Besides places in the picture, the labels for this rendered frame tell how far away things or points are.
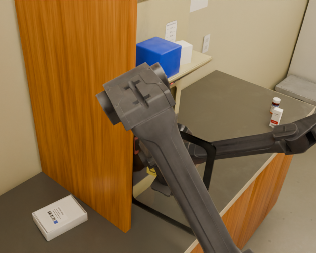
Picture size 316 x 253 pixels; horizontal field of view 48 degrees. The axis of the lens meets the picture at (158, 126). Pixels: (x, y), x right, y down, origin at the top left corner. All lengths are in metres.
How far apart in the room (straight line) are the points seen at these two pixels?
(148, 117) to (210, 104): 1.64
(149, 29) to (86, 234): 0.74
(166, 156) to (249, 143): 0.67
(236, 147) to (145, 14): 0.49
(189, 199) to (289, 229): 2.32
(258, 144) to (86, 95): 0.54
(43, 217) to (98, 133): 0.40
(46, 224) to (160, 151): 0.91
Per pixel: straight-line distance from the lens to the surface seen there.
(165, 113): 0.47
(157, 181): 1.05
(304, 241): 2.79
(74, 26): 1.05
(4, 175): 1.55
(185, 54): 1.15
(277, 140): 1.09
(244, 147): 1.13
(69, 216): 1.36
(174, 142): 0.49
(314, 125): 1.08
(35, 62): 1.28
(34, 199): 1.50
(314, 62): 4.17
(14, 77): 1.38
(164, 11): 1.14
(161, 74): 0.54
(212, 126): 1.91
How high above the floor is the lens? 1.99
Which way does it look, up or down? 34 degrees down
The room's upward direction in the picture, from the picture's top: 4 degrees clockwise
